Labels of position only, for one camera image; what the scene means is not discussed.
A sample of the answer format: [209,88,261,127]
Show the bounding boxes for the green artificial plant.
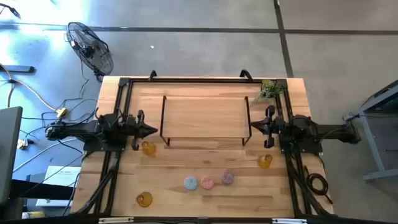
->
[252,79,286,106]

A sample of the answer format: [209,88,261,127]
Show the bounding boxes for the black flat floor bar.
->
[0,65,36,75]

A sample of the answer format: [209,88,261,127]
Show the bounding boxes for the blue patterned candle tin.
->
[183,176,199,192]

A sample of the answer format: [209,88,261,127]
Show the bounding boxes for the beige power cable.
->
[0,63,62,112]

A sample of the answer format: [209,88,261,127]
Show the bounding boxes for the white paper sheet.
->
[35,166,82,208]

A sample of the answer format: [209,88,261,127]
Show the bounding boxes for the black aluminium table frame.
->
[73,76,335,218]

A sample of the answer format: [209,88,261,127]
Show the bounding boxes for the purple patterned candle tin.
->
[221,170,235,185]

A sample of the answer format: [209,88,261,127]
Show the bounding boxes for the black floor fan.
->
[64,21,114,82]

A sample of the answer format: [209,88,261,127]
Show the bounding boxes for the amber glass candle holder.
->
[141,140,157,157]
[135,191,154,208]

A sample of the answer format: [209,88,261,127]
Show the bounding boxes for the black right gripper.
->
[250,105,285,149]

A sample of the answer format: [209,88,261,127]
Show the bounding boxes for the pink patterned candle tin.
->
[200,175,215,190]

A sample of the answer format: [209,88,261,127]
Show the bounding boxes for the yellow object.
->
[21,211,47,220]

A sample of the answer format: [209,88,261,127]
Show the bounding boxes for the grey metal desk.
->
[343,79,398,183]

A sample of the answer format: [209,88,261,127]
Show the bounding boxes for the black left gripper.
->
[126,109,159,151]

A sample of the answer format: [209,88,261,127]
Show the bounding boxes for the coiled black cable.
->
[303,166,333,205]

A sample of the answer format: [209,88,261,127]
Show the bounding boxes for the black bar with light strips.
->
[0,214,398,224]

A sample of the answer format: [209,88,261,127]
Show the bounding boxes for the wooden shelf black metal legs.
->
[159,95,252,147]

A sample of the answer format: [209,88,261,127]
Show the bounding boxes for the white cable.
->
[12,138,80,173]

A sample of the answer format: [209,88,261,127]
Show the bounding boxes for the gold vase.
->
[257,154,274,170]

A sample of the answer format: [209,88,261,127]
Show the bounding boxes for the black desk top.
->
[11,179,74,202]

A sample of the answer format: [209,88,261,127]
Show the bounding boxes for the dark grey panel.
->
[0,106,24,206]

